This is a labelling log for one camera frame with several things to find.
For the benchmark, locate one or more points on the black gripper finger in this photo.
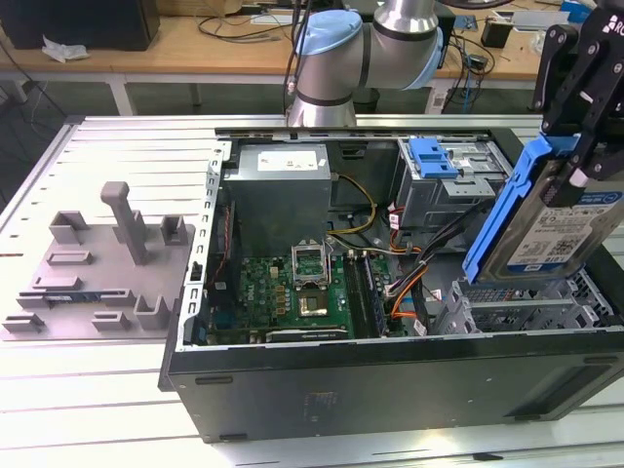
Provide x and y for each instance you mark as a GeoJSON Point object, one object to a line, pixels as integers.
{"type": "Point", "coordinates": [556, 58]}
{"type": "Point", "coordinates": [568, 192]}

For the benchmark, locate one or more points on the hard disk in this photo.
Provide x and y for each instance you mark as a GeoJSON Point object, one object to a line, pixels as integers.
{"type": "Point", "coordinates": [536, 244]}

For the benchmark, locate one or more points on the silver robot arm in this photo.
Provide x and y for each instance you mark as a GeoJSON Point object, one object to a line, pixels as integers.
{"type": "Point", "coordinates": [336, 58]}

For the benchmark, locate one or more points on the metal disk bay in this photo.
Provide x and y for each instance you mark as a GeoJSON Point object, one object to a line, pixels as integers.
{"type": "Point", "coordinates": [517, 304]}

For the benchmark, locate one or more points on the clear plastic bag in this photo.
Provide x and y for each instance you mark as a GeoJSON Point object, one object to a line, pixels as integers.
{"type": "Point", "coordinates": [540, 41]}

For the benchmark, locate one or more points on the blue cardboard box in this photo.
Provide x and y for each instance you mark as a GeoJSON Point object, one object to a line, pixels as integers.
{"type": "Point", "coordinates": [575, 10]}

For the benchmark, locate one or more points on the small black cube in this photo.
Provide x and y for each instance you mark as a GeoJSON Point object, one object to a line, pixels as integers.
{"type": "Point", "coordinates": [497, 34]}

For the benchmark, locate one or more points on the metal drive cage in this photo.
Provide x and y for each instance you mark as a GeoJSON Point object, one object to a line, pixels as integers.
{"type": "Point", "coordinates": [439, 205]}

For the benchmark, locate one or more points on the blue drive latch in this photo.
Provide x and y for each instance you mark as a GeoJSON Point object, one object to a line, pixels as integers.
{"type": "Point", "coordinates": [429, 158]}

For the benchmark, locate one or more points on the black trash bin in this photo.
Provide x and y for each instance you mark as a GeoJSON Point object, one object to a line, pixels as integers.
{"type": "Point", "coordinates": [365, 100]}

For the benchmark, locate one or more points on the blue RAM stick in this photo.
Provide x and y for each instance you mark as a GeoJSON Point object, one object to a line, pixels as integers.
{"type": "Point", "coordinates": [375, 292]}

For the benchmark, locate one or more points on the black RAM slot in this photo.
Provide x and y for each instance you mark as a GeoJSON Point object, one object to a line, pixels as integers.
{"type": "Point", "coordinates": [355, 292]}
{"type": "Point", "coordinates": [363, 292]}

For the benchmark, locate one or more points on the CPU socket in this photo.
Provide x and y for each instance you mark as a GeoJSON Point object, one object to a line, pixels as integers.
{"type": "Point", "coordinates": [312, 304]}

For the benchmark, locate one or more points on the grey power supply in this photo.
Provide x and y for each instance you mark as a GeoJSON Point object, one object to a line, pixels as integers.
{"type": "Point", "coordinates": [273, 205]}

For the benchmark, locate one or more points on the black graphics card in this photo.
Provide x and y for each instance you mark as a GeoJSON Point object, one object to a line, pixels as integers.
{"type": "Point", "coordinates": [307, 335]}

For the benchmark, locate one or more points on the black PC case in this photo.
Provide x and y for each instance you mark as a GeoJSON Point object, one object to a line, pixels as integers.
{"type": "Point", "coordinates": [341, 390]}

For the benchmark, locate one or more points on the green motherboard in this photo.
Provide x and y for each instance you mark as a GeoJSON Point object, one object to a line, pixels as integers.
{"type": "Point", "coordinates": [263, 292]}

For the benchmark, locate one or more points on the wooden desk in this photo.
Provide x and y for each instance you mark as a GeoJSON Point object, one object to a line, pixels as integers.
{"type": "Point", "coordinates": [219, 56]}

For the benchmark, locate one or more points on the black case fan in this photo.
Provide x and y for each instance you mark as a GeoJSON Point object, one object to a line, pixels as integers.
{"type": "Point", "coordinates": [224, 258]}

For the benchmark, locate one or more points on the black computer tower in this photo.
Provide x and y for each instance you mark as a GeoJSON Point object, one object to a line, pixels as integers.
{"type": "Point", "coordinates": [73, 19]}

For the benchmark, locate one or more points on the grey parts rack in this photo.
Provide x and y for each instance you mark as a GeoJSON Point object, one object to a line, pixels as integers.
{"type": "Point", "coordinates": [97, 312]}

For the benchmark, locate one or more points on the crumpled white paper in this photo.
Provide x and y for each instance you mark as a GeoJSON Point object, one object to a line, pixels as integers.
{"type": "Point", "coordinates": [63, 49]}

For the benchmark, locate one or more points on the RAM stick with label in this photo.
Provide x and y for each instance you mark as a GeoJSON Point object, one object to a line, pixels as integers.
{"type": "Point", "coordinates": [73, 296]}

